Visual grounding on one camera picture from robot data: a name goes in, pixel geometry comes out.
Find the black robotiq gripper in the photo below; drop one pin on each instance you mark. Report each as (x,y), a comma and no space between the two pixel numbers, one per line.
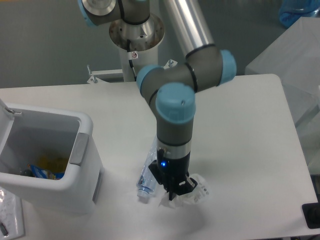
(173,174)

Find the crushed clear plastic bottle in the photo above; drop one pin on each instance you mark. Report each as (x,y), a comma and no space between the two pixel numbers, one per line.
(147,184)

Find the white paper wrapper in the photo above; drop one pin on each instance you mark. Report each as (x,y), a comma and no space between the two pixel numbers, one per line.
(200,194)

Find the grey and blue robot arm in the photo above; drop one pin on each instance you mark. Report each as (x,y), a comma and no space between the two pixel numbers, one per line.
(169,92)

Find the white open trash can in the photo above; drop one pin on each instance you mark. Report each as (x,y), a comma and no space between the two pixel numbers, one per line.
(28,132)

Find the colourful trash inside can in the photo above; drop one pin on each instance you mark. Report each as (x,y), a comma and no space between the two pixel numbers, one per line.
(46,168)

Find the black device at table edge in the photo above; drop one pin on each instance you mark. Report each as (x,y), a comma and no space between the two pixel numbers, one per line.
(311,212)

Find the white tray with plastic bag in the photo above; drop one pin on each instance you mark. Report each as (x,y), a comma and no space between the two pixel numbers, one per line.
(12,224)

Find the grey side table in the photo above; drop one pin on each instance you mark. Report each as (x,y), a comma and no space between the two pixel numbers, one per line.
(295,58)

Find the blue water jug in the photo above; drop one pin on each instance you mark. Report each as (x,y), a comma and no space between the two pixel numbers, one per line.
(291,10)

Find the white pedestal base bracket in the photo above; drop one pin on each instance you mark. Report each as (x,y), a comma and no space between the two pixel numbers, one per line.
(113,75)

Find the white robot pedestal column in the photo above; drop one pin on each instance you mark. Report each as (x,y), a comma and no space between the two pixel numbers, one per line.
(144,58)

